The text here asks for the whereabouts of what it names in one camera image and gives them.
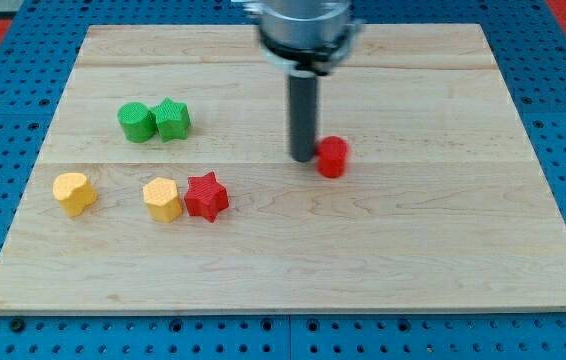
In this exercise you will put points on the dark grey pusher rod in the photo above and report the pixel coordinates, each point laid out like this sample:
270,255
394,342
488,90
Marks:
302,117

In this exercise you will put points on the red cylinder block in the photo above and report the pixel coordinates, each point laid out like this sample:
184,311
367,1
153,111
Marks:
332,155

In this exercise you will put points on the green star block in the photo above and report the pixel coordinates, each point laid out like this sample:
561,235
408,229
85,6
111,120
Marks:
172,120

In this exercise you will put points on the red star block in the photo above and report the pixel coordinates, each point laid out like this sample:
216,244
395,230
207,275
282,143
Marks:
206,197

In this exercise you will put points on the light wooden board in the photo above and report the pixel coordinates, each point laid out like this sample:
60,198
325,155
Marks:
443,207

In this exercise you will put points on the green cylinder block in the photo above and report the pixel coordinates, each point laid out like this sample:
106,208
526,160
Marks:
137,122

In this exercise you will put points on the yellow hexagon block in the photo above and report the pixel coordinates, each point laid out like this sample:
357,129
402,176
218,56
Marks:
161,197

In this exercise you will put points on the yellow heart block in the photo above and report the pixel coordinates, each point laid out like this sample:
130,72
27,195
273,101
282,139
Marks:
74,192

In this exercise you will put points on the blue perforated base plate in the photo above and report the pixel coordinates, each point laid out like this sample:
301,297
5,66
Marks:
37,51

